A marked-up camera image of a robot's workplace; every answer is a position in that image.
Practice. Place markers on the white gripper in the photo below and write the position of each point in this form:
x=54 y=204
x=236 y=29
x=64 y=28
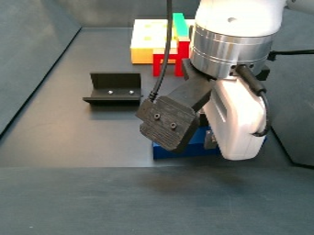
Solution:
x=236 y=115

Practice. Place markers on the blue long block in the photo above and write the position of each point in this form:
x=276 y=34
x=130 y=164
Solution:
x=196 y=148

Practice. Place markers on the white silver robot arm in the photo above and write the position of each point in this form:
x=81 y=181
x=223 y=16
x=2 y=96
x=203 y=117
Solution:
x=231 y=47

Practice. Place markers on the yellow slotted board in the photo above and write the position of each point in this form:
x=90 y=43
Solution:
x=149 y=40

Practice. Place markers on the red comb-shaped block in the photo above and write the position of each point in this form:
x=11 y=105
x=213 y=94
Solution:
x=177 y=55

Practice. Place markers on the green long block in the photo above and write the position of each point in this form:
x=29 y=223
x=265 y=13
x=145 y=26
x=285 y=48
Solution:
x=181 y=27

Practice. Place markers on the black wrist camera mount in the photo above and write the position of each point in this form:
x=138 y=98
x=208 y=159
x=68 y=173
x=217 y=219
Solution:
x=170 y=119

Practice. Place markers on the black angle bracket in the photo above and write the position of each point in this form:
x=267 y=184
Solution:
x=116 y=89

